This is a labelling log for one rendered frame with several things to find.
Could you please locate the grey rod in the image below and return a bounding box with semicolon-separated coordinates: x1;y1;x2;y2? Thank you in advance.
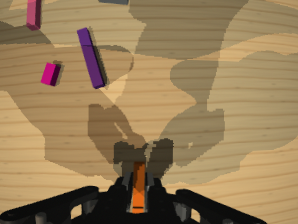
99;0;129;5

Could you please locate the purple rod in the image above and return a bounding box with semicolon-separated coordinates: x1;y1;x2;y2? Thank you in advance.
77;27;105;89

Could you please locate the short magenta block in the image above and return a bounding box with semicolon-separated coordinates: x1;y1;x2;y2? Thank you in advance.
41;63;61;87

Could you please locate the orange rod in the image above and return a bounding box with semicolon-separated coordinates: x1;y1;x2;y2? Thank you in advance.
132;206;143;213
133;161;145;207

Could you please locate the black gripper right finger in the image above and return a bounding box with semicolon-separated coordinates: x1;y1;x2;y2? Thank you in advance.
145;172;267;224

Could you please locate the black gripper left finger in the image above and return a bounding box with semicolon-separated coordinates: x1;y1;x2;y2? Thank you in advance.
0;172;133;224

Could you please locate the pink rod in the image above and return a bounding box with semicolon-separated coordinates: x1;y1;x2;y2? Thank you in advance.
26;0;41;31

